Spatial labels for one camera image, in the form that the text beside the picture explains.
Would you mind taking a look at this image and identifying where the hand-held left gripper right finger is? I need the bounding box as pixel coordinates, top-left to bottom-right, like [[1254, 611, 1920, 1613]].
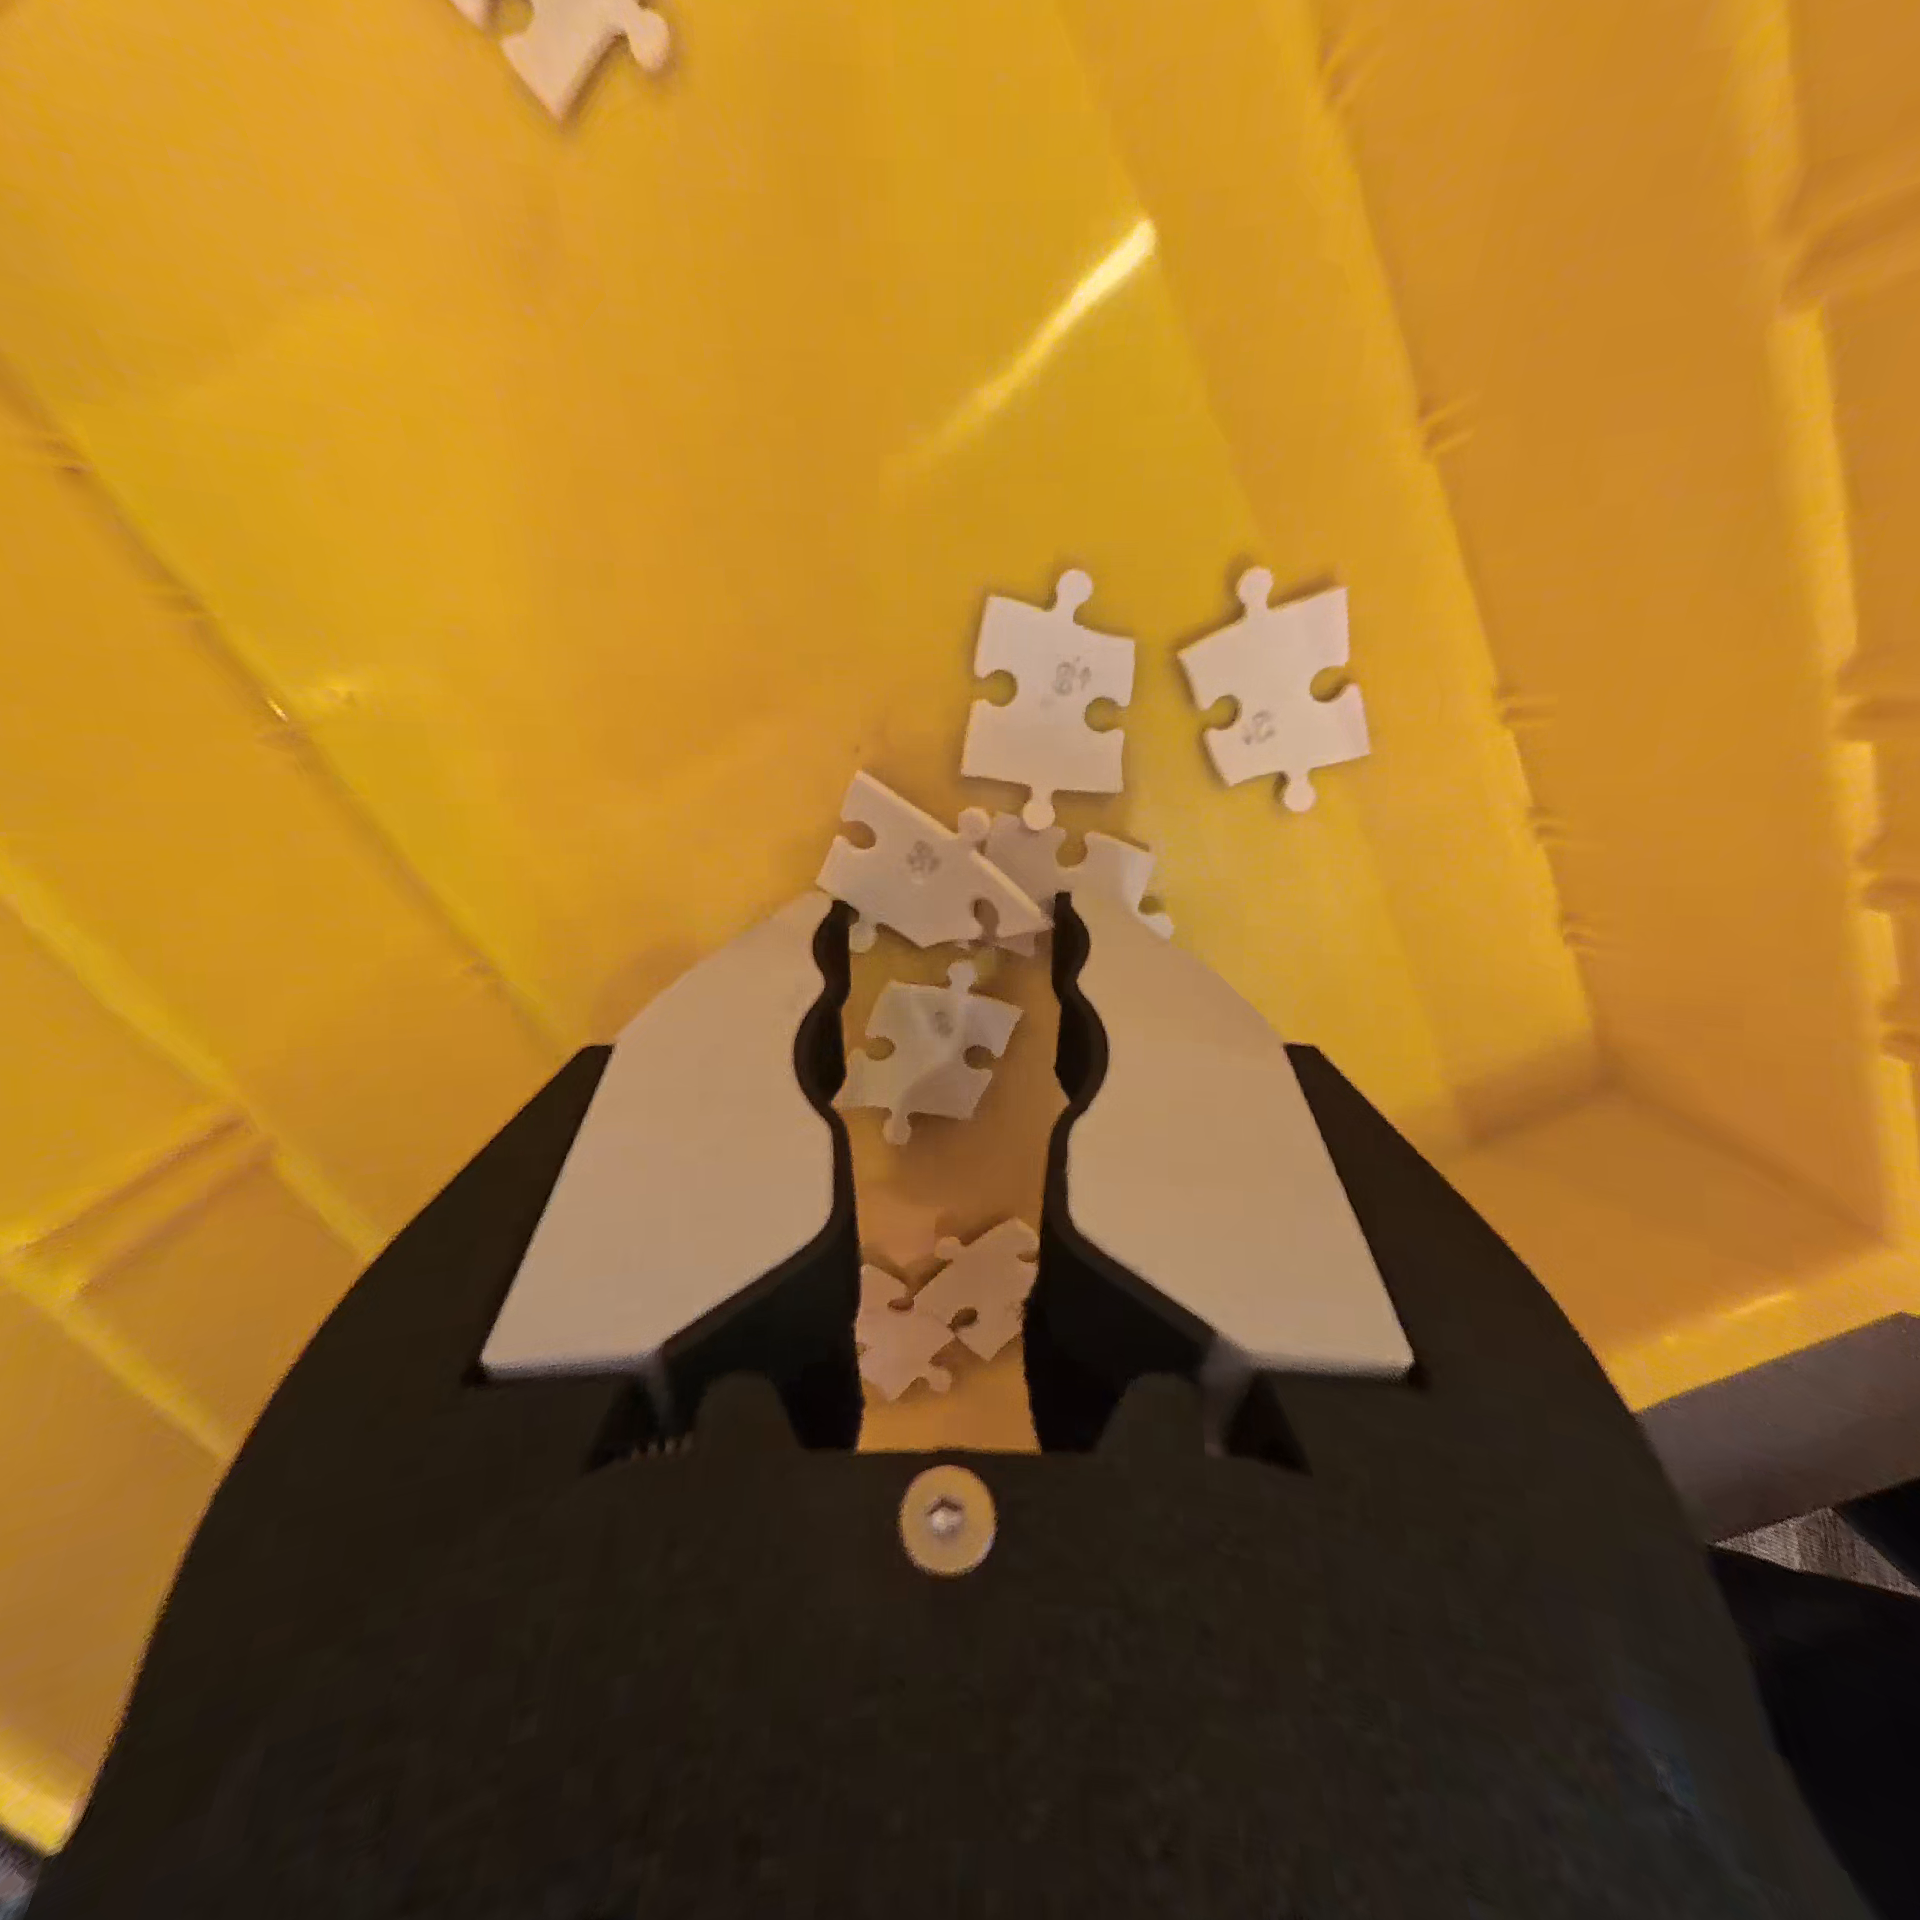
[[1024, 891, 1418, 1453]]

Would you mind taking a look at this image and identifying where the person's dark clothing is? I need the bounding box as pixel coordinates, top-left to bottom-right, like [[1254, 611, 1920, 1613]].
[[1711, 1498, 1920, 1920]]

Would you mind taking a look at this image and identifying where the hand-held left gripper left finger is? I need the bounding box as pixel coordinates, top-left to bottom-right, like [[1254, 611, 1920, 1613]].
[[477, 895, 865, 1451]]

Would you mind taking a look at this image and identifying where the white puzzle piece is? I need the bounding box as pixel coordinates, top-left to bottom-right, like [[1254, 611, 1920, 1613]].
[[837, 961, 1024, 1145], [451, 0, 672, 120], [914, 1219, 1040, 1364], [815, 769, 1050, 952], [961, 567, 1137, 828], [1175, 567, 1371, 815], [854, 1263, 963, 1404], [980, 811, 1089, 961], [1072, 833, 1175, 939]]

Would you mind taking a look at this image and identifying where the yellow plastic bin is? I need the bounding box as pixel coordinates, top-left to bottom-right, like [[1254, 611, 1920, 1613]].
[[0, 0, 1920, 1855]]

